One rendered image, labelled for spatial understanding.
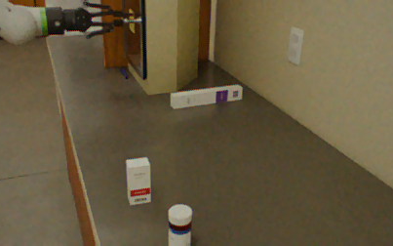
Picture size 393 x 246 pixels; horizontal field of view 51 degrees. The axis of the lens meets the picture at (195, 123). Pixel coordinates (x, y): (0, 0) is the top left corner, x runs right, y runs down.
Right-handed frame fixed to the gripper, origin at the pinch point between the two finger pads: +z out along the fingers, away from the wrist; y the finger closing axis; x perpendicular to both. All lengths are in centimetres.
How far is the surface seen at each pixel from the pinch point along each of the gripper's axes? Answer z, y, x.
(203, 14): 41.7, -4.5, 26.3
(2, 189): -62, -119, 93
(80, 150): -23, -26, -45
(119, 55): 2.9, -20.6, 26.3
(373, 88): 49, -7, -72
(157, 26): 9.4, -1.3, -10.9
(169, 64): 13.7, -15.2, -10.8
